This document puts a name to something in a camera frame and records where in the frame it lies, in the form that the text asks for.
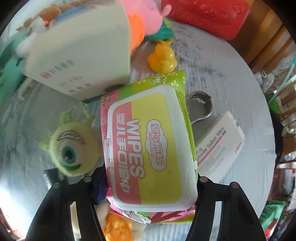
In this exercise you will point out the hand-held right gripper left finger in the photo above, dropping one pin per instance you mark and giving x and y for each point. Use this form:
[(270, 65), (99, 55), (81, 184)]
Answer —
[(101, 192)]

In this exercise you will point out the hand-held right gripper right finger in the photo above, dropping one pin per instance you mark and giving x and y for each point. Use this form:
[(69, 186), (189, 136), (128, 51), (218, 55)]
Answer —
[(204, 192)]

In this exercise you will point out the green pink wipes pack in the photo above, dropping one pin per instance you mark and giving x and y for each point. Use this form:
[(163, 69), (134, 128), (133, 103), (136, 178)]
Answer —
[(148, 148)]

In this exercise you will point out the white box with green band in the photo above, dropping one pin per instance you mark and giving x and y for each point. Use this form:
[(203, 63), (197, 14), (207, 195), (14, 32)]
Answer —
[(78, 58)]

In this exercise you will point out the teal plush toy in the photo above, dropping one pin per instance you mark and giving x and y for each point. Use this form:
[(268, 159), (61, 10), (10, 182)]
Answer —
[(11, 64)]

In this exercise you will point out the white medicine box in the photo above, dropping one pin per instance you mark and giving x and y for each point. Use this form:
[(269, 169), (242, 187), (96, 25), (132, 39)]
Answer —
[(217, 146)]

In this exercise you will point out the green one-eyed monster plush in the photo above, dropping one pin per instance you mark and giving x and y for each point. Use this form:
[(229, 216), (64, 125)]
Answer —
[(76, 148)]

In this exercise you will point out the metal clip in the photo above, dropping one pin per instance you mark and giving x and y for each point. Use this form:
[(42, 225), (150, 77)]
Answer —
[(205, 102)]

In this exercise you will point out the yellow toy duck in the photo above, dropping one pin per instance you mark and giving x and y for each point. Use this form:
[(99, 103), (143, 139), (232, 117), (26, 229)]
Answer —
[(161, 58)]

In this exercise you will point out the red small suitcase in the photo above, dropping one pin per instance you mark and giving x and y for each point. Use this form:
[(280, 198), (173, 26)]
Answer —
[(208, 16)]

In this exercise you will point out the white rabbit plush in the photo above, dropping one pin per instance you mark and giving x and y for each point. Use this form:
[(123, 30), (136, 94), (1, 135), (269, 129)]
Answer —
[(37, 25)]

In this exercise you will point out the pink pig plush orange dress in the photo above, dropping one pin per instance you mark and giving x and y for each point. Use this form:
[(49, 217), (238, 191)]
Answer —
[(148, 16)]

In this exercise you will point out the brown bear plush striped shirt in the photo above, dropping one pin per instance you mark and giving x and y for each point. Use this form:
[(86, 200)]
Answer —
[(49, 10)]

